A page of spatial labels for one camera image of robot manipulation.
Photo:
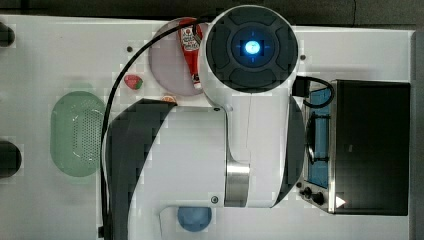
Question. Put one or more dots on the green oval colander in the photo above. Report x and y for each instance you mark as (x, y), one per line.
(76, 124)

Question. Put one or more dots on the pink strawberry toy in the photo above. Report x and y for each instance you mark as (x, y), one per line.
(134, 82)

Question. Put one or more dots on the black toaster oven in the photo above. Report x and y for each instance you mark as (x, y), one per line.
(357, 148)

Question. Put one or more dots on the black pot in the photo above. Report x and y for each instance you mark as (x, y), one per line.
(10, 159)

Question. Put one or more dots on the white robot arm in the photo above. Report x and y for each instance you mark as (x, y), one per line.
(244, 149)

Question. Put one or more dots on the blue cup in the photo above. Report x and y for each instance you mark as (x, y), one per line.
(194, 219)

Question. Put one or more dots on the orange slice toy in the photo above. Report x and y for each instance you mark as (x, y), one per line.
(168, 98)

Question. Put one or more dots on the red ketchup bottle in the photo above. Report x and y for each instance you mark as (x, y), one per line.
(190, 38)

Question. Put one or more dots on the grey round plate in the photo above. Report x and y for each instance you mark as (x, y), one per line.
(169, 68)

